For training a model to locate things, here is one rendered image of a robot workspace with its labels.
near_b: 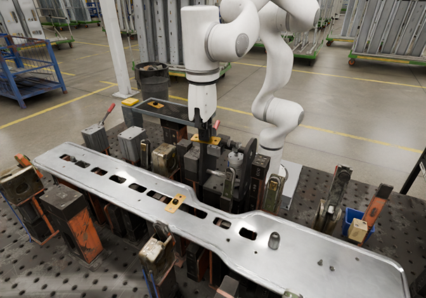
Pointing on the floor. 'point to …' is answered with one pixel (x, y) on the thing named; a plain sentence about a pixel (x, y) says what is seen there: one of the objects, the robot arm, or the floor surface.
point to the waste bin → (153, 80)
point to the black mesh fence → (413, 175)
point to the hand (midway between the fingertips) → (205, 132)
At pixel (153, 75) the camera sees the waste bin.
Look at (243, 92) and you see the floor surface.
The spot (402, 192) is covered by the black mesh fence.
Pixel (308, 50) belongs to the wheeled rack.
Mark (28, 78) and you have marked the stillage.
